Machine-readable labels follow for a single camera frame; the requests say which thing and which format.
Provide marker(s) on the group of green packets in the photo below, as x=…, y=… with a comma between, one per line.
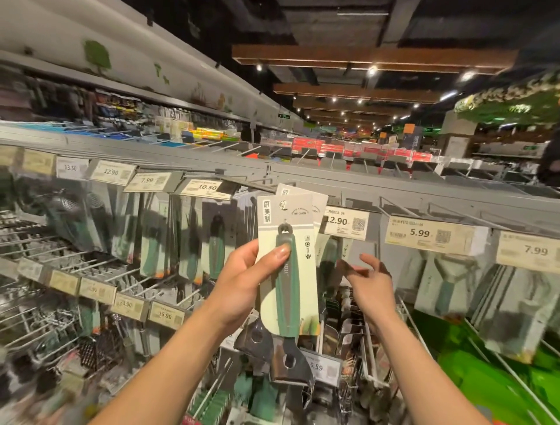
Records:
x=490, y=376

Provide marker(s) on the black headed green peeler packet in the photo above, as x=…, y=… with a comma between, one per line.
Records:
x=293, y=298
x=319, y=203

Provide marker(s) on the person's right forearm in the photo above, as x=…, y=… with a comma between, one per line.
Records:
x=424, y=376

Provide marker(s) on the kitchen tools display rack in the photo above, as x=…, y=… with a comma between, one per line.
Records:
x=350, y=179

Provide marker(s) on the person's right hand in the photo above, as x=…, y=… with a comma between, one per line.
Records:
x=372, y=289

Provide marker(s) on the green foliage ceiling decor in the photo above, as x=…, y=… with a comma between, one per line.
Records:
x=516, y=101

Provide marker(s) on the person's left forearm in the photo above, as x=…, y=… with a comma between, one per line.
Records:
x=166, y=376

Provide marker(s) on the person's left hand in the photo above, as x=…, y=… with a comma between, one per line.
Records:
x=232, y=289

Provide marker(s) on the rows of hanging utensil packets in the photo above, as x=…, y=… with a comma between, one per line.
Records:
x=157, y=236

